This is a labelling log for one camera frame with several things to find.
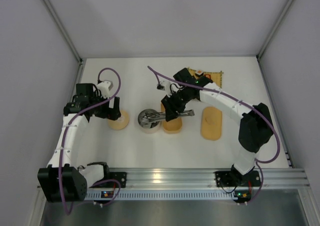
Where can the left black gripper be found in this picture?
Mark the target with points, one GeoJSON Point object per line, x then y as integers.
{"type": "Point", "coordinates": [113, 109]}

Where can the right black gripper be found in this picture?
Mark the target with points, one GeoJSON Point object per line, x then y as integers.
{"type": "Point", "coordinates": [171, 108]}

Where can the metal tongs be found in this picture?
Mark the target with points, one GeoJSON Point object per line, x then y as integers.
{"type": "Point", "coordinates": [160, 116]}

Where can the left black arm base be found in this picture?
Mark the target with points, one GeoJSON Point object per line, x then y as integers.
{"type": "Point", "coordinates": [119, 176]}

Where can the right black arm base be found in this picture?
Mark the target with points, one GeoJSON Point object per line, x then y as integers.
{"type": "Point", "coordinates": [228, 178]}

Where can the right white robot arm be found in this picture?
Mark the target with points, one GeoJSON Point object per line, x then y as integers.
{"type": "Point", "coordinates": [254, 121]}

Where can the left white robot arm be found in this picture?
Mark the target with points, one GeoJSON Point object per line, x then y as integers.
{"type": "Point", "coordinates": [61, 175]}

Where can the oblong tan lunch box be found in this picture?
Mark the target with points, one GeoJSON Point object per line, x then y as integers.
{"type": "Point", "coordinates": [173, 126]}

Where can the oblong tan box lid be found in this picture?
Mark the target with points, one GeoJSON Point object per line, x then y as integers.
{"type": "Point", "coordinates": [211, 123]}

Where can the round steel container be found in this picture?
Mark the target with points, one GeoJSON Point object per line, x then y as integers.
{"type": "Point", "coordinates": [145, 125]}

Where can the round tan lid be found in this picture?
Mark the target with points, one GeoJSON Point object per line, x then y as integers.
{"type": "Point", "coordinates": [121, 122]}

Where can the bamboo sushi mat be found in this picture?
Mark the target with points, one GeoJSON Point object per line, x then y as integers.
{"type": "Point", "coordinates": [216, 77]}

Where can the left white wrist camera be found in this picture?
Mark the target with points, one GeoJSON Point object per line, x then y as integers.
{"type": "Point", "coordinates": [105, 87]}

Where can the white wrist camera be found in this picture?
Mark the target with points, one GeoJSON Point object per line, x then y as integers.
{"type": "Point", "coordinates": [105, 87]}
{"type": "Point", "coordinates": [164, 85]}

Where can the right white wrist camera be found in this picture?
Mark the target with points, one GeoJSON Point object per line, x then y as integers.
{"type": "Point", "coordinates": [164, 85]}

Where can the aluminium mounting rail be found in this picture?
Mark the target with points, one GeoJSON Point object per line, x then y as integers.
{"type": "Point", "coordinates": [176, 179]}

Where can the grey slotted cable duct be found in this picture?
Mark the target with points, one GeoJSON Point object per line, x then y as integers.
{"type": "Point", "coordinates": [211, 194]}

